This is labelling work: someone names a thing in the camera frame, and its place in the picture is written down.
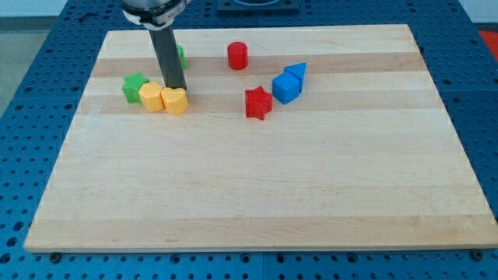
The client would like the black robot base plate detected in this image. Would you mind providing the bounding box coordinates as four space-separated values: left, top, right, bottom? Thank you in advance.
213 0 300 15

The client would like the wooden board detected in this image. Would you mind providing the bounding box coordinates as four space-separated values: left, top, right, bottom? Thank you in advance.
24 24 497 253

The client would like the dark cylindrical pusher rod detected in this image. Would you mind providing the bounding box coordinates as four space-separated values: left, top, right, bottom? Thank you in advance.
149 26 187 89

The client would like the red cylinder block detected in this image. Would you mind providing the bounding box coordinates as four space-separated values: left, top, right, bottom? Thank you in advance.
227 41 248 70

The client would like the blue cube block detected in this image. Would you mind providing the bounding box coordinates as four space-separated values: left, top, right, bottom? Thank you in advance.
272 72 300 104

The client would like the blue triangle block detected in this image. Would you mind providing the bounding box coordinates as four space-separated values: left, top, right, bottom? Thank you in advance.
284 62 307 93

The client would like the red star block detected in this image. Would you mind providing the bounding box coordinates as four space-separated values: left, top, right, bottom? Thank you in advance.
245 86 273 121

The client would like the yellow hexagon block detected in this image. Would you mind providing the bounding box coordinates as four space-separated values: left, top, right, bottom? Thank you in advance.
139 82 165 112

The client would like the green star block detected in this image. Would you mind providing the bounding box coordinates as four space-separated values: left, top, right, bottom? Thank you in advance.
121 72 150 103

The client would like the green block behind rod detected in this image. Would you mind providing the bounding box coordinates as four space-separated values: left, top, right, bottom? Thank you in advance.
177 44 187 70

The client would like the yellow heart block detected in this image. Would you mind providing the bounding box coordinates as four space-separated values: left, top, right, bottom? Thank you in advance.
160 87 189 116

